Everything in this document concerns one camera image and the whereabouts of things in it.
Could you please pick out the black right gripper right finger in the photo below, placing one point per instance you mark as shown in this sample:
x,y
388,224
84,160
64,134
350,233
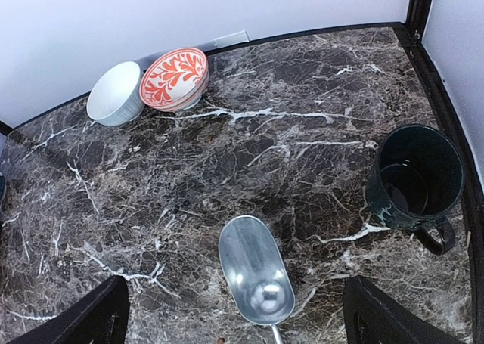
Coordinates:
x,y
371,316

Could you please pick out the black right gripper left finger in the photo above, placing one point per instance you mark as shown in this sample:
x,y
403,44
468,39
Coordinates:
x,y
101,316

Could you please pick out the metal scoop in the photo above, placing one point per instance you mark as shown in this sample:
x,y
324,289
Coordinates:
x,y
255,273

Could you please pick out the dark green mug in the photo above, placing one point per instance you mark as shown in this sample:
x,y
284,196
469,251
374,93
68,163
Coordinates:
x,y
416,179

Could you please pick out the white ribbed bowl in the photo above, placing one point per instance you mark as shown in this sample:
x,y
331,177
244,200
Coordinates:
x,y
115,98

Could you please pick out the red patterned bowl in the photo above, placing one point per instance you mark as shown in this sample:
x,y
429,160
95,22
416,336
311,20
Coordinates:
x,y
175,81

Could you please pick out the small white wall clip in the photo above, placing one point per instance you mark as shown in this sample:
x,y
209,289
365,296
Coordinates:
x,y
231,39

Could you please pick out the right black frame post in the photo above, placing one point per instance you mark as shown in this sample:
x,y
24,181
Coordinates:
x,y
417,16

